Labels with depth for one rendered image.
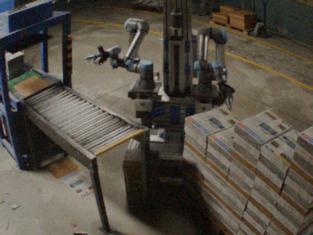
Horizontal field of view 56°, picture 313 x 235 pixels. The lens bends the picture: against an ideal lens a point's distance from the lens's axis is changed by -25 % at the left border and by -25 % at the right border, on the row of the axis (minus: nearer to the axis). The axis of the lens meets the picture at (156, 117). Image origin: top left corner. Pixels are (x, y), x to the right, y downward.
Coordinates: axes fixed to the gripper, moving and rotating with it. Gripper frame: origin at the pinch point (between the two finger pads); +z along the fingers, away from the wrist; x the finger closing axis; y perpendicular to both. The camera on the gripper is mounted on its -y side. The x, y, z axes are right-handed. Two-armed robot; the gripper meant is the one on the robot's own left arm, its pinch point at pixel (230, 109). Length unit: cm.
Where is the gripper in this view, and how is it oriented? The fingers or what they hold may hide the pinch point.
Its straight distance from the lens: 261.2
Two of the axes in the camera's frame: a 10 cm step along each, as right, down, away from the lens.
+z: 2.5, 9.7, 0.4
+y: -4.1, 0.7, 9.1
